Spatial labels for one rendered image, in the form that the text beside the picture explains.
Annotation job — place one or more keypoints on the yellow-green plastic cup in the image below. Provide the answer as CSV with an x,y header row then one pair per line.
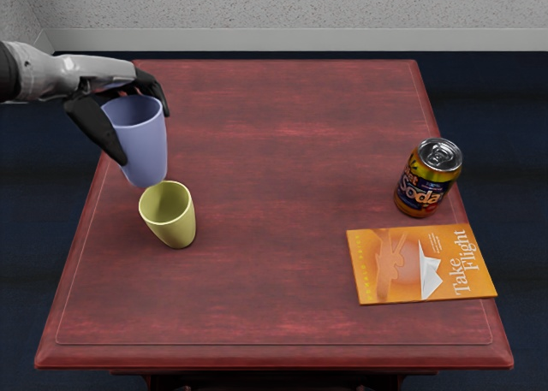
x,y
169,215

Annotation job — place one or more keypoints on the lavender blue plastic cup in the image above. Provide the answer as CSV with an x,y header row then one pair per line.
x,y
141,140

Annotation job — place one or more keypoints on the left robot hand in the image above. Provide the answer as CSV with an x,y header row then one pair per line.
x,y
64,76

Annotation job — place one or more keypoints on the orange and blue drink can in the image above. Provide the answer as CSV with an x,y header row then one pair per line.
x,y
428,179

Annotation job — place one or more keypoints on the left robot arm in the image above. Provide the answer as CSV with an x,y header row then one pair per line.
x,y
7,72

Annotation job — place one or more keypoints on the orange paperback book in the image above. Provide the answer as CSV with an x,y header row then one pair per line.
x,y
419,262

